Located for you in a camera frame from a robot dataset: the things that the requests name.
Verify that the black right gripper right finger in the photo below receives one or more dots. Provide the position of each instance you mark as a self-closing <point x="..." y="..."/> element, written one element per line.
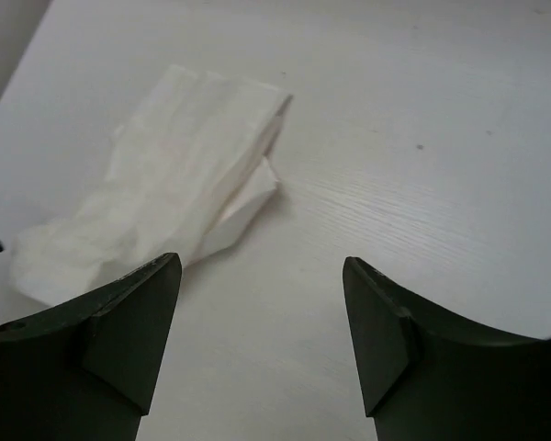
<point x="427" y="373"/>

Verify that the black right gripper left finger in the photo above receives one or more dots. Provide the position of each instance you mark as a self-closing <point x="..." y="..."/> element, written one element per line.
<point x="87" y="369"/>

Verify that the white skirt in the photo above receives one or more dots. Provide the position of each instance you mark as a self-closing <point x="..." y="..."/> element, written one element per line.
<point x="187" y="174"/>

